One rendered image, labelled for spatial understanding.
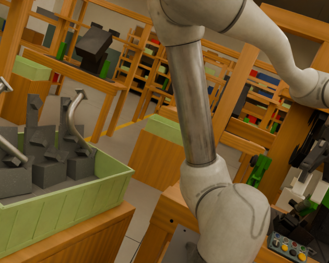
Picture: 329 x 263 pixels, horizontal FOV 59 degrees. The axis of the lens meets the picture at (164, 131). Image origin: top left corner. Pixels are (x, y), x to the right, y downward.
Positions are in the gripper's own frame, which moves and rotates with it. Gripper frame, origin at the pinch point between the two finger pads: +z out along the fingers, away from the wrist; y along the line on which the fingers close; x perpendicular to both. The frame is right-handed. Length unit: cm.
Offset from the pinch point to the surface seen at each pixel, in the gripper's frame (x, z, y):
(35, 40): -615, -30, -47
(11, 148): -63, 28, 62
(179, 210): -47, 31, -7
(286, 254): -10.6, 25.6, -33.5
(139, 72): -923, -115, -476
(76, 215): -49, 41, 37
